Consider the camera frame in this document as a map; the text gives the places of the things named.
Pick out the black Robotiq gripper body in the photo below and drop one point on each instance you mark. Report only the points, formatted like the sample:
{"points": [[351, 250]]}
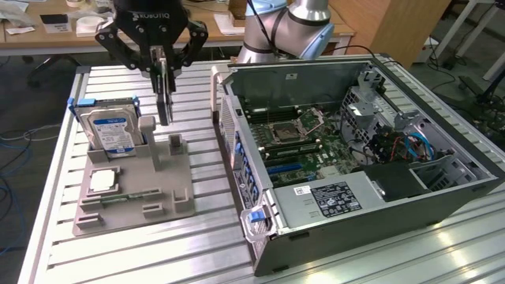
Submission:
{"points": [[150, 17]]}

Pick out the graphics card with metal bracket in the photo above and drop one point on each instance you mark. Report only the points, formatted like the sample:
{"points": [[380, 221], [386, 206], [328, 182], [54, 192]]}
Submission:
{"points": [[163, 103]]}

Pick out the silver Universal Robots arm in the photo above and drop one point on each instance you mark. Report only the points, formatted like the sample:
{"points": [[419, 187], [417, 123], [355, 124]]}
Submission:
{"points": [[300, 26]]}

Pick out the white box round recess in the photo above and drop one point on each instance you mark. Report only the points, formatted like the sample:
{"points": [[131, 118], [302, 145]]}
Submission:
{"points": [[87, 25]]}

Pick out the white box black top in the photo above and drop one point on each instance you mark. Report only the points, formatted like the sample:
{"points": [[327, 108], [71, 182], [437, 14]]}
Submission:
{"points": [[58, 28]]}

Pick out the white tape roll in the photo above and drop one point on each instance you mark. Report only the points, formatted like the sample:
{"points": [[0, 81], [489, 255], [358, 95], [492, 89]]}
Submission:
{"points": [[68, 3]]}

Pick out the wooden desk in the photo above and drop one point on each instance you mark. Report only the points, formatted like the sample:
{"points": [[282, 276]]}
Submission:
{"points": [[39, 41]]}

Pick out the black office chair base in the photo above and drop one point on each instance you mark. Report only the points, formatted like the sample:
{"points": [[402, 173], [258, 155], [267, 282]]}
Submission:
{"points": [[43, 66]]}

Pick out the beige card retention bar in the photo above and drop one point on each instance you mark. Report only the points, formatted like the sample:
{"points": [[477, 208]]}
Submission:
{"points": [[215, 88]]}

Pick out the white paper card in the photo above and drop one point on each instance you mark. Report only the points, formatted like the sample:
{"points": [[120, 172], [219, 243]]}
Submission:
{"points": [[19, 30]]}

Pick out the blue disk caddy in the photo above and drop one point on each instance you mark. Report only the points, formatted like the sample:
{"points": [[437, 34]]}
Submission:
{"points": [[84, 102]]}

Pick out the clear plastic bag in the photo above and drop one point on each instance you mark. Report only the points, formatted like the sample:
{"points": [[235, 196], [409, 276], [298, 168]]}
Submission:
{"points": [[16, 12]]}

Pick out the hard disk blue label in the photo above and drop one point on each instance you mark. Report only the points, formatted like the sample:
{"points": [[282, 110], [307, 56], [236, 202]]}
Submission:
{"points": [[108, 130]]}

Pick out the thin socket locking lever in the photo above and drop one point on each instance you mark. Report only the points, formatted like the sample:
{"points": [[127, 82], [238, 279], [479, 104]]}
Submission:
{"points": [[270, 112]]}

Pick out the metal socket cover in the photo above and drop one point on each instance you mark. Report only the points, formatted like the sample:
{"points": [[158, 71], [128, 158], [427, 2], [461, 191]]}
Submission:
{"points": [[312, 109]]}

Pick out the blue card clip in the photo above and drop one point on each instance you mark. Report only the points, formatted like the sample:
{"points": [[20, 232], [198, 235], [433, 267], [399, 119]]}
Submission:
{"points": [[247, 173], [255, 194], [251, 183], [238, 143]]}

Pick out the CPU socket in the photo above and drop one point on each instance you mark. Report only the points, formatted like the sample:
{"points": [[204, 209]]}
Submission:
{"points": [[284, 133]]}

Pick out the installed RAM stick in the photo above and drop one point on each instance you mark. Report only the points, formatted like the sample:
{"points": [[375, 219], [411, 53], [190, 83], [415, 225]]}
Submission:
{"points": [[292, 148]]}

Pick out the silver CPU chip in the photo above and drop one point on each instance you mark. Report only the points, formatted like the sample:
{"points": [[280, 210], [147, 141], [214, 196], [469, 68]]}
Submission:
{"points": [[103, 180]]}

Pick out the perforated metal disk bay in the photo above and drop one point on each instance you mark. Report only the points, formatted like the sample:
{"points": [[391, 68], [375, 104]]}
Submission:
{"points": [[368, 100]]}

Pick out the wooden cabinet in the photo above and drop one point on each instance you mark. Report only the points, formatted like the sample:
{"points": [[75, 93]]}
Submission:
{"points": [[395, 29]]}

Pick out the grey printed parts rack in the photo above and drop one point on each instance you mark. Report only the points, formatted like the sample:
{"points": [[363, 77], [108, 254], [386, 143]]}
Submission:
{"points": [[134, 183]]}

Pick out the blue expansion slot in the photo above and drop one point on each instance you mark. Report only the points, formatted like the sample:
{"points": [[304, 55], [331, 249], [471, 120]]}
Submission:
{"points": [[282, 169]]}

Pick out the green motherboard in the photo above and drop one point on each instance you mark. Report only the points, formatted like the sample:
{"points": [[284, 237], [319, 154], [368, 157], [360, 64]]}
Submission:
{"points": [[335, 154]]}

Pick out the green RAM stick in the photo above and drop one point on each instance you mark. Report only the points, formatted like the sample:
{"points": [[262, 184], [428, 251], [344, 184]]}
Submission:
{"points": [[126, 196]]}

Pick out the white barcode sticker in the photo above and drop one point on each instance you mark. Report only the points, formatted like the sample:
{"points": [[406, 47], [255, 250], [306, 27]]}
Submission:
{"points": [[302, 190]]}

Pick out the grey power supply unit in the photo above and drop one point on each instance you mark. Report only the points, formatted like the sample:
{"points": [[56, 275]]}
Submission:
{"points": [[292, 207]]}

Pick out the grey case latch blue tab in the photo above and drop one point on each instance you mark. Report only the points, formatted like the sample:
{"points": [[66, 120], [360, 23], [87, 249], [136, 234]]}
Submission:
{"points": [[255, 216]]}

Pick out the black power supply label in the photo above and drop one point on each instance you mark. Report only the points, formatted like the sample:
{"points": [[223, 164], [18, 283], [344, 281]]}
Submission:
{"points": [[335, 199]]}

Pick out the black plastic shroud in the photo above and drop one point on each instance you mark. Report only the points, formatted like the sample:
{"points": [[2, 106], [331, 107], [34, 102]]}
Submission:
{"points": [[395, 183]]}

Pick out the black equipment stand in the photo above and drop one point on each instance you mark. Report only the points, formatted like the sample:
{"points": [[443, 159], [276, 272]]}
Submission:
{"points": [[485, 91]]}

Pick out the open dark grey PC case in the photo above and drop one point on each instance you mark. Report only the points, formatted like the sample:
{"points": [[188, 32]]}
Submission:
{"points": [[355, 227]]}

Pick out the white desk frame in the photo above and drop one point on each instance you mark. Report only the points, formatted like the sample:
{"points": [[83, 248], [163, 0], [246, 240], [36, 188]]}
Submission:
{"points": [[460, 26]]}

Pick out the silver drive bay bracket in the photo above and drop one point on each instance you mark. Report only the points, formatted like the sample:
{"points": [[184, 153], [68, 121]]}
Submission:
{"points": [[445, 174]]}

